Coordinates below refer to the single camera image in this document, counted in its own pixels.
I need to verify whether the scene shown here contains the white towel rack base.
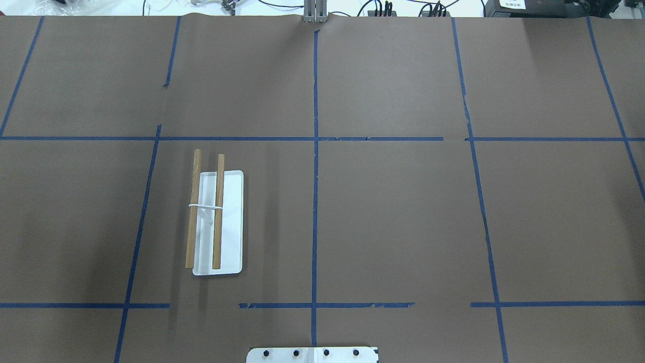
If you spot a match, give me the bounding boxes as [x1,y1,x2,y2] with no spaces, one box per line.
[190,170,244,276]

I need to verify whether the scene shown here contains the wooden rack rod outer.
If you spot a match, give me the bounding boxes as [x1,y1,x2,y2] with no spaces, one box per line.
[185,149,202,269]

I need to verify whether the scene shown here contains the aluminium frame post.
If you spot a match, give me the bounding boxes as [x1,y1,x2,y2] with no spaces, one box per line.
[303,0,329,23]

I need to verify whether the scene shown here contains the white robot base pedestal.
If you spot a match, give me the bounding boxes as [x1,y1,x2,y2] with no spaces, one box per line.
[246,346,379,362]

